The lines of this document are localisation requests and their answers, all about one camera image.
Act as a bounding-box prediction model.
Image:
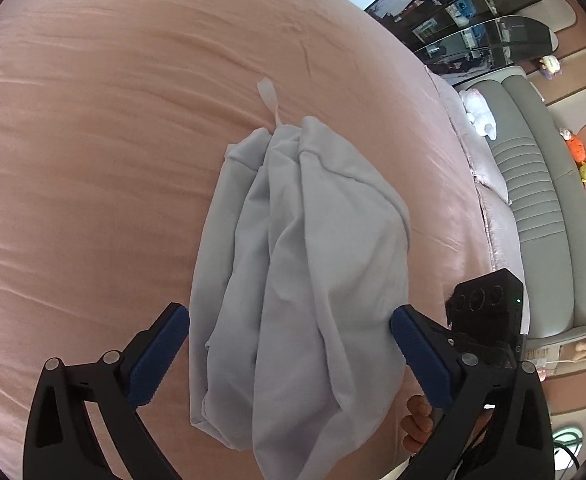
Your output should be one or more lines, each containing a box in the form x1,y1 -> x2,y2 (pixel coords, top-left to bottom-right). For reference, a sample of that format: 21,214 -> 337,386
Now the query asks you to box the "bed with pink sheet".
0,0 -> 526,466

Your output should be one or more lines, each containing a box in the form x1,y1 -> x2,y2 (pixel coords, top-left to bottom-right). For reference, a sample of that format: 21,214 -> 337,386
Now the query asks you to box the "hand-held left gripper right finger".
390,305 -> 556,480

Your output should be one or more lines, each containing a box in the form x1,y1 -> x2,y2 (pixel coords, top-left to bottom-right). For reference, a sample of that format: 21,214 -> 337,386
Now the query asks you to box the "pink pillow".
478,187 -> 526,281
425,66 -> 512,206

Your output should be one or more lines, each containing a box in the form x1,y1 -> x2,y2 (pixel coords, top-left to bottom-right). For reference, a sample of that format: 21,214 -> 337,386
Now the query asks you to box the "white shirt with navy trim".
189,77 -> 413,480

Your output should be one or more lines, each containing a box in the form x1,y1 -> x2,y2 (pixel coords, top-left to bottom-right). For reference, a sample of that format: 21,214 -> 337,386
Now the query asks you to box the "person's right hand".
399,394 -> 436,457

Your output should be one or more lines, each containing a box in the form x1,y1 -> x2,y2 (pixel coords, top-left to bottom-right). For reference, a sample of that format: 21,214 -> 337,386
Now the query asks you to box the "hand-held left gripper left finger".
23,302 -> 191,480

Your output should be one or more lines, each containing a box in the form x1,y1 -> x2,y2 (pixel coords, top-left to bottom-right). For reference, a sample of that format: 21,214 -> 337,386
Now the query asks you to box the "arched floor mirror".
413,15 -> 558,73

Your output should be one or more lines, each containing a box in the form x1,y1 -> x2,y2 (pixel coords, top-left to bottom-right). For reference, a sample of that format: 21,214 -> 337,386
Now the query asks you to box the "white and purple plush toy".
538,55 -> 564,81

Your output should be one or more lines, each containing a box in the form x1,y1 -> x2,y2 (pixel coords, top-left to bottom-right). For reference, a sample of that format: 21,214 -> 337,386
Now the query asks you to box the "grey padded headboard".
455,75 -> 586,351

